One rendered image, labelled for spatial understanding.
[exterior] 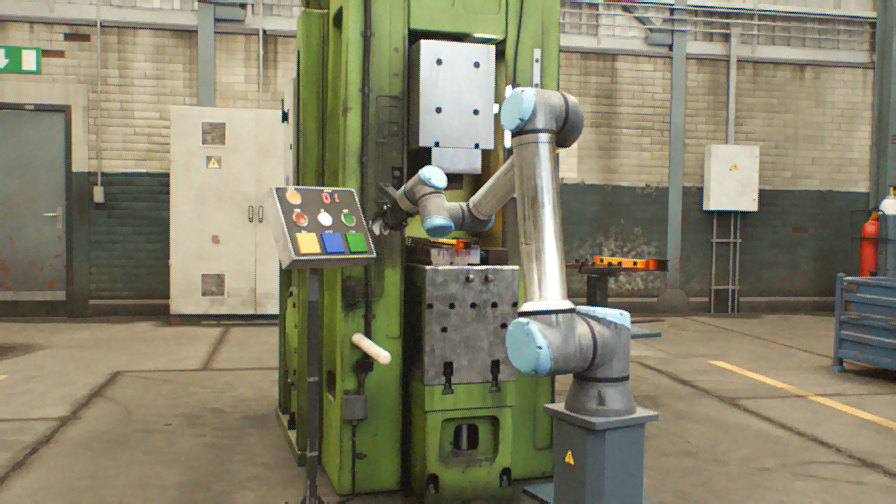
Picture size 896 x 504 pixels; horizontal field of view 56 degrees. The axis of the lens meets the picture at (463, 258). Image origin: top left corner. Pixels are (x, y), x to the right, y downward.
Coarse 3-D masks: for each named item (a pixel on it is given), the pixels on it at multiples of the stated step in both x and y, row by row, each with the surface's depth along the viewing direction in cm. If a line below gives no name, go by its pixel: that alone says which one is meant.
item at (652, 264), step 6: (594, 258) 348; (606, 258) 341; (612, 258) 338; (618, 258) 337; (624, 264) 331; (630, 264) 328; (642, 264) 322; (648, 264) 318; (654, 264) 317; (660, 264) 314; (666, 264) 312; (654, 270) 316; (660, 270) 313; (666, 270) 312
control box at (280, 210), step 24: (288, 192) 290; (312, 192) 297; (336, 192) 304; (288, 216) 285; (312, 216) 292; (336, 216) 299; (360, 216) 306; (288, 240) 281; (288, 264) 281; (312, 264) 288; (336, 264) 296; (360, 264) 303
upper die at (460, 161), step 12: (408, 156) 354; (420, 156) 337; (432, 156) 322; (444, 156) 323; (456, 156) 325; (468, 156) 326; (480, 156) 328; (408, 168) 354; (420, 168) 337; (444, 168) 324; (456, 168) 325; (468, 168) 326; (480, 168) 328
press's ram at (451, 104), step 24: (408, 48) 334; (432, 48) 319; (456, 48) 322; (480, 48) 325; (408, 72) 334; (432, 72) 320; (456, 72) 323; (480, 72) 326; (408, 96) 334; (432, 96) 320; (456, 96) 323; (480, 96) 326; (408, 120) 335; (432, 120) 321; (456, 120) 324; (480, 120) 327; (408, 144) 335; (432, 144) 322; (456, 144) 324; (480, 144) 328
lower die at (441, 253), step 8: (424, 248) 331; (432, 248) 327; (440, 248) 326; (448, 248) 326; (424, 256) 331; (432, 256) 324; (440, 256) 325; (448, 256) 326; (456, 256) 327; (464, 256) 328; (472, 256) 329; (432, 264) 324; (440, 264) 325; (448, 264) 326; (456, 264) 327; (464, 264) 328
